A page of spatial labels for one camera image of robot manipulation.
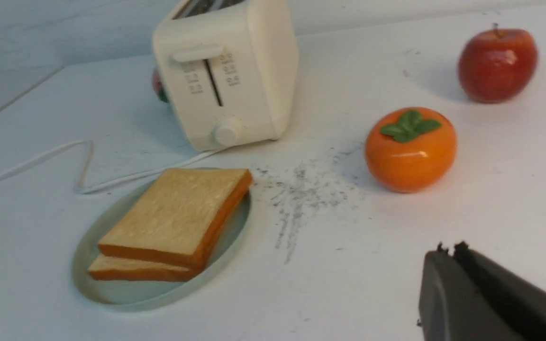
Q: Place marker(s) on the orange persimmon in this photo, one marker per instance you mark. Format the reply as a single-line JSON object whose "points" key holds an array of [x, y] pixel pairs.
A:
{"points": [[410, 149]]}

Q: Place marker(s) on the light green plate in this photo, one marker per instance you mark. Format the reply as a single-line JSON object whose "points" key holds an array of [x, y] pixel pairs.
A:
{"points": [[134, 296]]}

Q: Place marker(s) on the toast slice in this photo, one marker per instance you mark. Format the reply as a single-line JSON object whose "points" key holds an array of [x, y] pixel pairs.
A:
{"points": [[179, 218], [112, 268]]}

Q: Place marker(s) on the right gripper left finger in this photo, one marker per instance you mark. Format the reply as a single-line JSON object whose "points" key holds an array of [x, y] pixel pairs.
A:
{"points": [[452, 308]]}

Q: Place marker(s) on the red apple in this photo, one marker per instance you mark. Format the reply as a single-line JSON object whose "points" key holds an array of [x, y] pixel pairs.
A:
{"points": [[496, 65]]}

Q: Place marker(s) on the pink peach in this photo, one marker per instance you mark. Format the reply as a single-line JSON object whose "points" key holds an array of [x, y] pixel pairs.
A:
{"points": [[158, 86]]}

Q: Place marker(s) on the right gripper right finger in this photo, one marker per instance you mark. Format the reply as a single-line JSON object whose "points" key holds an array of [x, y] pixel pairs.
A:
{"points": [[520, 304]]}

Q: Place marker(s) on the white two-slot toaster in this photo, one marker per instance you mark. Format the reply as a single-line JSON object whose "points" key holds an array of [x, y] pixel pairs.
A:
{"points": [[229, 69]]}

